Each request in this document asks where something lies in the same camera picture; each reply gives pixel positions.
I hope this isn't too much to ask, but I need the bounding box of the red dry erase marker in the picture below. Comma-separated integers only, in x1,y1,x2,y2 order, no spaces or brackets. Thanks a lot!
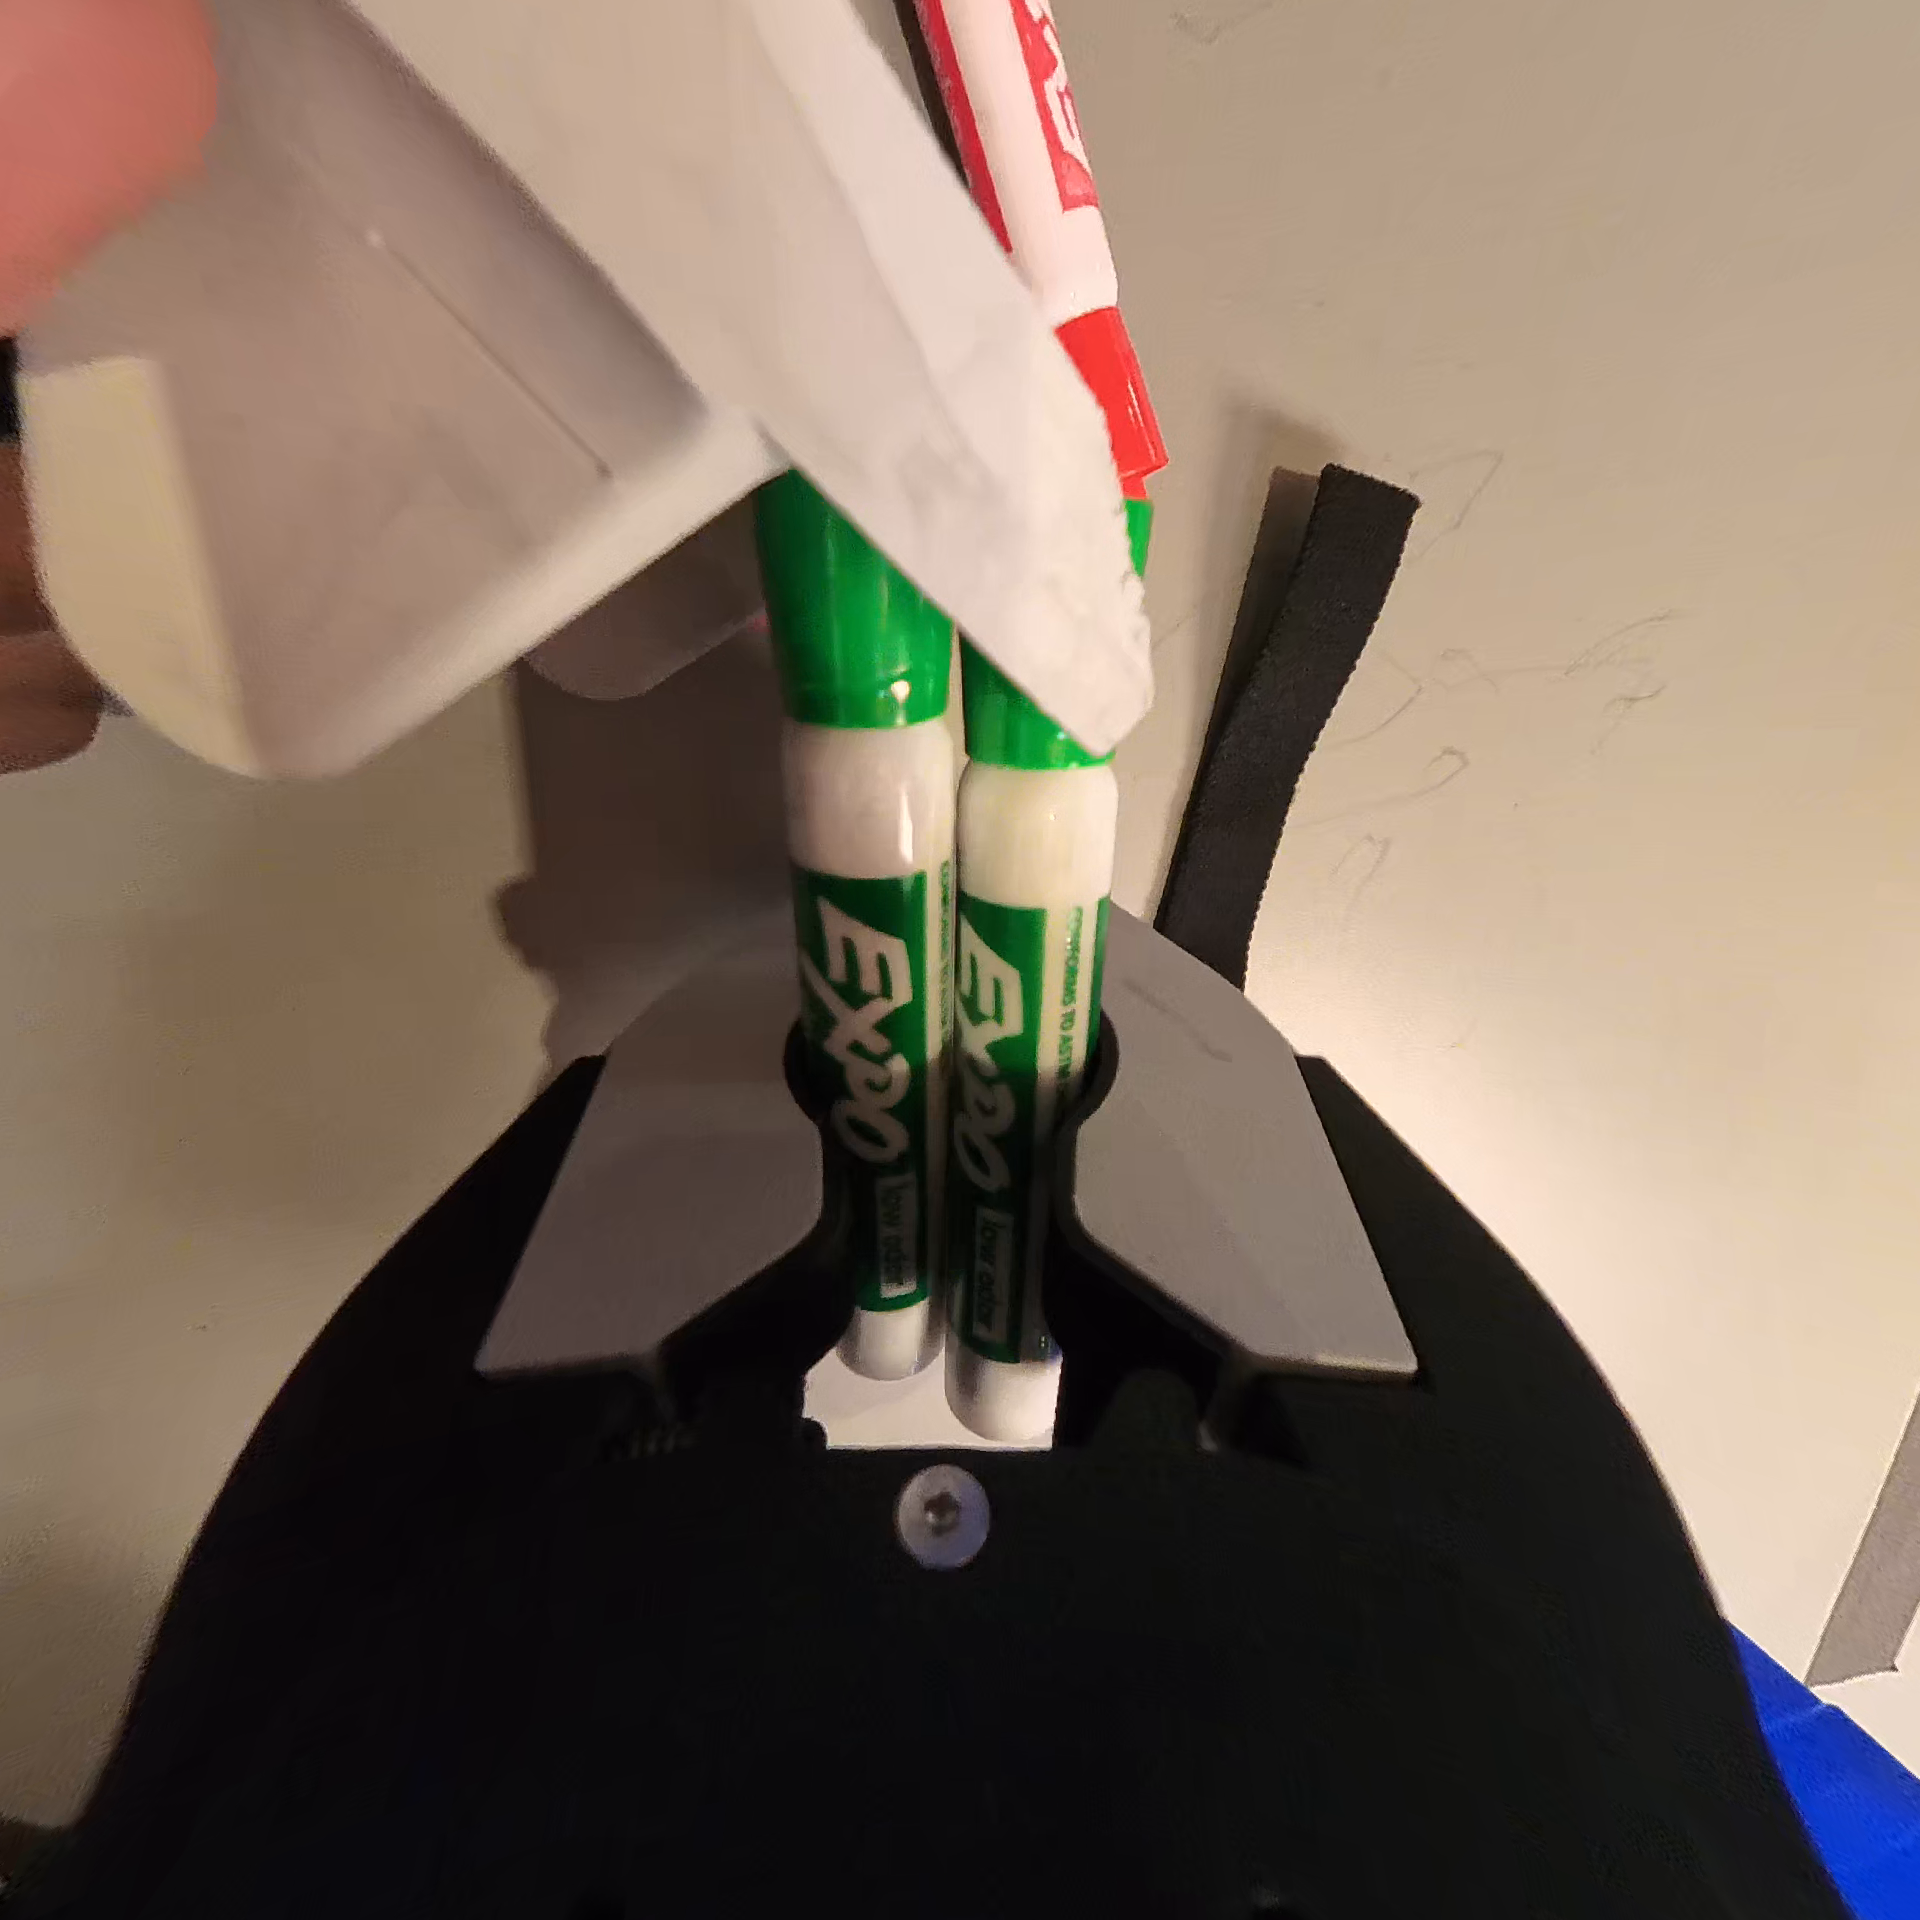
897,0,1175,504

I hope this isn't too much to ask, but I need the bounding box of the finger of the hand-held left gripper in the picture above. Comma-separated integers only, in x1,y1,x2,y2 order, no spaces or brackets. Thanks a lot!
15,0,788,789
714,0,1164,758

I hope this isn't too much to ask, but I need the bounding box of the thin black strap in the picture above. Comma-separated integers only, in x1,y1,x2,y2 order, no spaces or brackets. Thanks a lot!
1154,464,1422,994

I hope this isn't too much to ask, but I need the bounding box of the blue plastic bin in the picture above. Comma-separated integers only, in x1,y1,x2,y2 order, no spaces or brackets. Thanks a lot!
1734,1628,1920,1920

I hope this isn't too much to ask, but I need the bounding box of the green dry erase marker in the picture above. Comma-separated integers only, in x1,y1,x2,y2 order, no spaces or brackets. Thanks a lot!
944,498,1161,1448
748,466,967,1385

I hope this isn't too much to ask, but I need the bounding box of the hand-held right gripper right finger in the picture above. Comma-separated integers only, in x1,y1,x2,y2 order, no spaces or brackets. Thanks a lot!
1051,916,1421,1438

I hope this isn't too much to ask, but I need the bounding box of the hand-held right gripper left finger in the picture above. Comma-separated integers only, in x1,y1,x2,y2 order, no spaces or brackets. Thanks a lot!
475,978,855,1416

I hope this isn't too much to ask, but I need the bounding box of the person's left hand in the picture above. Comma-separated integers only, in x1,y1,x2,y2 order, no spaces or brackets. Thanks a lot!
0,0,232,784

